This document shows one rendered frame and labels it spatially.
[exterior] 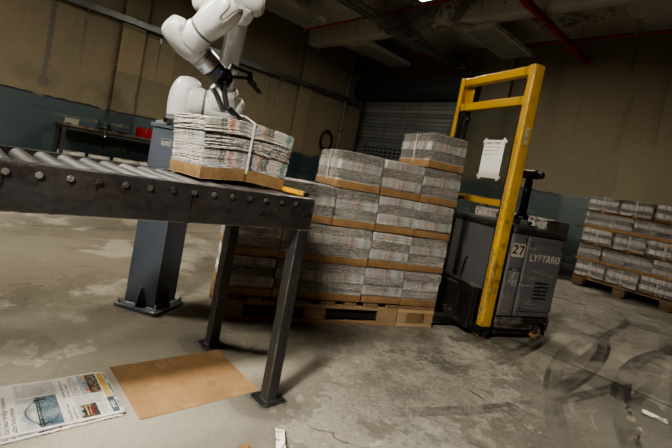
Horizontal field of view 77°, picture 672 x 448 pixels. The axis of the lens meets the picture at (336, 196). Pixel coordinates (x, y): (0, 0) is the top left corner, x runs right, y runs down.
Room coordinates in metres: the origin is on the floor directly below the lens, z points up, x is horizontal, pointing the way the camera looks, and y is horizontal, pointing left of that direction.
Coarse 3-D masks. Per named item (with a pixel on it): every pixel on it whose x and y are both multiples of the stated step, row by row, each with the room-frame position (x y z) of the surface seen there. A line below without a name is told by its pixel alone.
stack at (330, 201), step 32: (320, 192) 2.46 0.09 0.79; (352, 192) 2.54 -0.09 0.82; (320, 224) 2.49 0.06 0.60; (384, 224) 2.64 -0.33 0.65; (256, 256) 2.35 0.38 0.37; (352, 256) 2.57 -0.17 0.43; (384, 256) 2.65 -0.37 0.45; (256, 288) 2.35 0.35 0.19; (320, 288) 2.50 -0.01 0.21; (352, 288) 2.59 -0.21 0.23; (384, 288) 2.68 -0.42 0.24; (256, 320) 2.36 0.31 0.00; (320, 320) 2.51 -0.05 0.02; (352, 320) 2.61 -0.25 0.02; (384, 320) 2.69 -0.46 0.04
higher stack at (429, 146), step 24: (408, 144) 2.99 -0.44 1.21; (432, 144) 2.73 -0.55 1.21; (456, 144) 2.80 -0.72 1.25; (432, 168) 2.76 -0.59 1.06; (432, 192) 2.76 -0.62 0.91; (456, 192) 2.83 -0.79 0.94; (432, 216) 2.77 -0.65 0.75; (432, 240) 2.78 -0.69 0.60; (432, 264) 2.80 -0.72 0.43; (408, 288) 2.74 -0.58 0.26; (432, 288) 2.82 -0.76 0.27; (408, 312) 2.75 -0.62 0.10; (432, 312) 2.83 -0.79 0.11
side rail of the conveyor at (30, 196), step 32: (0, 160) 0.95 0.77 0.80; (0, 192) 0.96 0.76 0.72; (32, 192) 1.00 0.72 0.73; (64, 192) 1.04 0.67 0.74; (96, 192) 1.09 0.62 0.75; (128, 192) 1.15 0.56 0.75; (160, 192) 1.20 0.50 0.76; (192, 192) 1.26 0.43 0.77; (224, 192) 1.34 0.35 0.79; (256, 192) 1.42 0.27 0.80; (224, 224) 1.35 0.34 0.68; (256, 224) 1.43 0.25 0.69; (288, 224) 1.53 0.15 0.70
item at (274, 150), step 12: (264, 132) 1.63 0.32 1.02; (276, 132) 1.66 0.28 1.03; (264, 144) 1.64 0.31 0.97; (276, 144) 1.67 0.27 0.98; (288, 144) 1.71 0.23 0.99; (264, 156) 1.64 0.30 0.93; (276, 156) 1.68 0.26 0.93; (288, 156) 1.72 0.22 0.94; (264, 168) 1.66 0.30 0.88; (276, 168) 1.69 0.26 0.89
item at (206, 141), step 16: (176, 128) 1.66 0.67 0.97; (192, 128) 1.54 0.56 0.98; (208, 128) 1.47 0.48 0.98; (224, 128) 1.51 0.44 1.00; (240, 128) 1.56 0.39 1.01; (176, 144) 1.66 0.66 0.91; (192, 144) 1.55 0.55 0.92; (208, 144) 1.48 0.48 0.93; (224, 144) 1.52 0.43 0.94; (240, 144) 1.57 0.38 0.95; (192, 160) 1.53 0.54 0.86; (208, 160) 1.49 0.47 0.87; (224, 160) 1.54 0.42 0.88
